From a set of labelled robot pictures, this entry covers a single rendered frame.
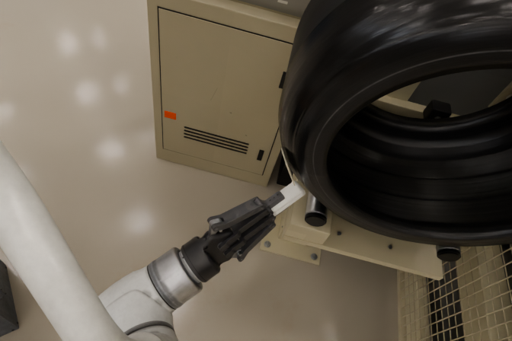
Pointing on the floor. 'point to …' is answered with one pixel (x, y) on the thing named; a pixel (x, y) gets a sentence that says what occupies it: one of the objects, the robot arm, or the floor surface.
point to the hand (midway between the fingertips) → (285, 198)
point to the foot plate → (309, 255)
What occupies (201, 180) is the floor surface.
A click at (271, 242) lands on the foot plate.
